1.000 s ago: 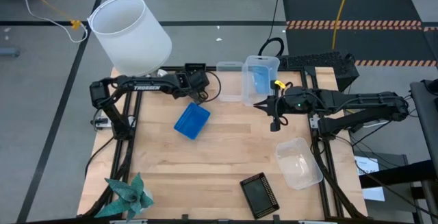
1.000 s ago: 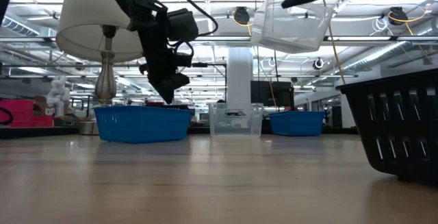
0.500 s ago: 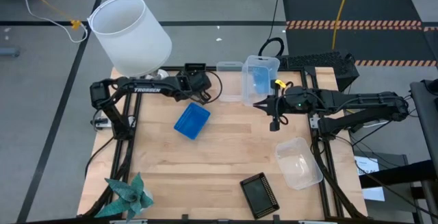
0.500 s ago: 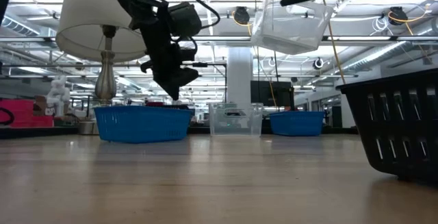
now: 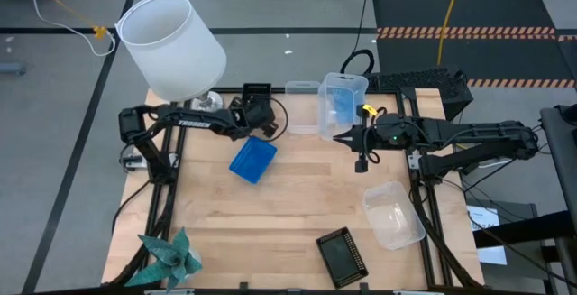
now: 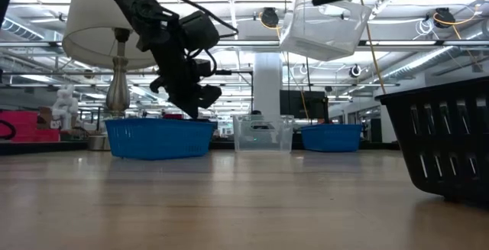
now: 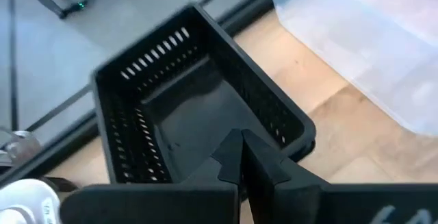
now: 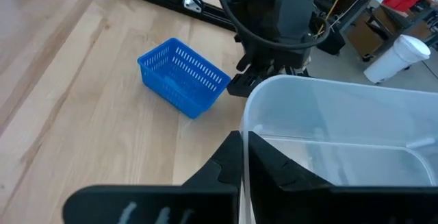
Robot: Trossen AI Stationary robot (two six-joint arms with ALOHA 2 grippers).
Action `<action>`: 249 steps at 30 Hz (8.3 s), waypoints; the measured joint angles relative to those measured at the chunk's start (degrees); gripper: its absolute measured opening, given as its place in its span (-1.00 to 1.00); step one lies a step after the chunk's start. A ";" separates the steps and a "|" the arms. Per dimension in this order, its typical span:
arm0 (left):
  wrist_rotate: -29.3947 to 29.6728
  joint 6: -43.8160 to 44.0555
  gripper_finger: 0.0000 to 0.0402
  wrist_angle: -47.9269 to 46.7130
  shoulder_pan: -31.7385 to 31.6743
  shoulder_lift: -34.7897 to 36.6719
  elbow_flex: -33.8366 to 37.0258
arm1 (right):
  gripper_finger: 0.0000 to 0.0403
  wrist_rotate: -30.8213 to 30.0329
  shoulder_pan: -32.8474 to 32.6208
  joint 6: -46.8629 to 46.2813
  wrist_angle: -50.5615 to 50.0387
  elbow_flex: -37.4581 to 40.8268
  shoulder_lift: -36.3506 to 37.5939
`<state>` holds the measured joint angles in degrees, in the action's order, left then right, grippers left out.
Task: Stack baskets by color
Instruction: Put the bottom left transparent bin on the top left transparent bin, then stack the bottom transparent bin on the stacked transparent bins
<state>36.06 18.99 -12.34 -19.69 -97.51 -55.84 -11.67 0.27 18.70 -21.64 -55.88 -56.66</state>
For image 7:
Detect clear plastic storage bin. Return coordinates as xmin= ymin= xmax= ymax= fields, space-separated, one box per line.
xmin=266 ymin=0 xmax=438 ymax=138

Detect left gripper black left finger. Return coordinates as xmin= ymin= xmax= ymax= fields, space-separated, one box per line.
xmin=60 ymin=129 xmax=244 ymax=224

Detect grey rounded object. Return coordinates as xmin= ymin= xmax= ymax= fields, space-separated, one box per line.
xmin=0 ymin=129 xmax=42 ymax=167

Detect white round object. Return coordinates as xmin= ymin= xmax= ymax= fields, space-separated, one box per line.
xmin=0 ymin=178 xmax=63 ymax=224

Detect black slotted plastic basket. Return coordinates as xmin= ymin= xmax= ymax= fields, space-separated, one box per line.
xmin=90 ymin=3 xmax=318 ymax=188

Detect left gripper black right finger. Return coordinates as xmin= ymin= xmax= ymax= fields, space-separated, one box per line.
xmin=242 ymin=129 xmax=438 ymax=224

